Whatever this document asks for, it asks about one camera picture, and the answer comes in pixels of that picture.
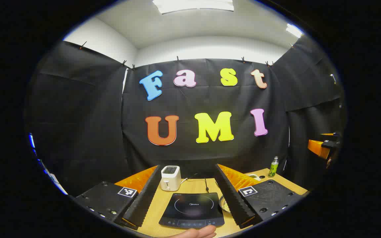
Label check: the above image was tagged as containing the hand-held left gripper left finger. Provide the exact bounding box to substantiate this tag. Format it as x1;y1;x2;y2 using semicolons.
74;165;162;230

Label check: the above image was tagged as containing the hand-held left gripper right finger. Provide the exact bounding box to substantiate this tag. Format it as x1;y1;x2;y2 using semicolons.
214;164;307;229

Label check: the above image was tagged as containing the stainless steel pot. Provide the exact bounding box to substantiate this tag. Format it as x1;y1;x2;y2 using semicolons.
219;194;231;213

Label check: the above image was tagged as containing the black induction cooktop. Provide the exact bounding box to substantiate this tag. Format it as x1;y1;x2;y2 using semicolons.
158;192;225;229

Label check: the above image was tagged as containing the white toaster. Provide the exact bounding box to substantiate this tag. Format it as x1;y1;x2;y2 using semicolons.
160;165;182;191

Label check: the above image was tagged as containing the green label drink bottle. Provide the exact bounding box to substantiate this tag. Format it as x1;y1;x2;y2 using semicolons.
268;156;279;178

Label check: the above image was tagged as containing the black backdrop cloth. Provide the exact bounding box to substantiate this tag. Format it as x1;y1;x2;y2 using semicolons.
25;35;347;199

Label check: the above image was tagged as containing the ceiling light panel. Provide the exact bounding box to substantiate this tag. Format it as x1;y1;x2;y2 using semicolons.
286;23;303;38
152;0;234;15

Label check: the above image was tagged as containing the black power cable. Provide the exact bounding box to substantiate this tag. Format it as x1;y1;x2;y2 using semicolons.
190;173;210;193

